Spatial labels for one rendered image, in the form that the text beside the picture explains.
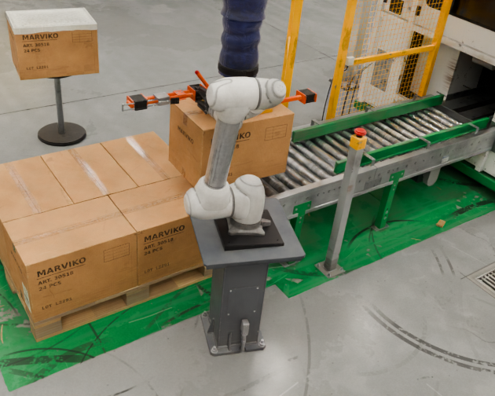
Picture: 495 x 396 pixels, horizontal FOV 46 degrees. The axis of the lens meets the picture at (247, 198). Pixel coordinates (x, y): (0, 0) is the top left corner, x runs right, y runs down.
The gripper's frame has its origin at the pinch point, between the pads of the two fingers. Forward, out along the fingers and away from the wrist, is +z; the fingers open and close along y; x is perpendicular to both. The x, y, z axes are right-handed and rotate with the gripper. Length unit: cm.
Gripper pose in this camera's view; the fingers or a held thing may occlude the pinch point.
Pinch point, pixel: (195, 92)
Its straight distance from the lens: 325.2
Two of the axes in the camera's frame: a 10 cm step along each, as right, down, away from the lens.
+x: 8.2, -2.5, 5.1
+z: -5.6, -5.1, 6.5
